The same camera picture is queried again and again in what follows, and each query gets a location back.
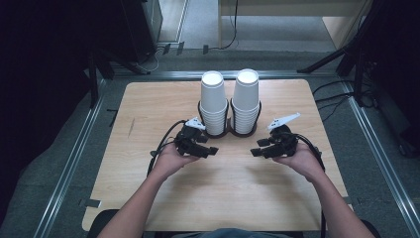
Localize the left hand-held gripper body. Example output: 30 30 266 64
173 117 207 157

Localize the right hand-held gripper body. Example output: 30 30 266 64
265 111 302 158

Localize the stack of white paper cups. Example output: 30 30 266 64
198 69 230 137
231 67 262 135

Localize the person's left hand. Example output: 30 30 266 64
152 144 201 181

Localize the person's right hand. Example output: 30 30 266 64
271 141 326 183

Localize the black tape strip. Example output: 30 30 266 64
105 108 120 129

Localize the grey tape piece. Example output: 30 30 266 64
78 197 102 209
341 195 362 206

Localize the person's blue shirt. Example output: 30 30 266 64
170 227 295 238

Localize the black metal stand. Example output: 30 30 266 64
86 49 152 110

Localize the black tripod stand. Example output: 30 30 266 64
296 0 389 107

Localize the black cabinet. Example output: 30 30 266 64
120 0 163 64

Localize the light wooden desk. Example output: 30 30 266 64
217 0 375 51

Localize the dark curtain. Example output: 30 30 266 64
0 0 127 216

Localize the black floor cable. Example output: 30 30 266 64
311 78 357 96
314 92 354 104
317 96 350 123

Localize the metal floor rail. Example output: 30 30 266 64
111 69 339 80
339 78 420 238
32 78 107 238

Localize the white floor cable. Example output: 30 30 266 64
138 45 164 73

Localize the black hanging cable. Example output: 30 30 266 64
208 0 240 52

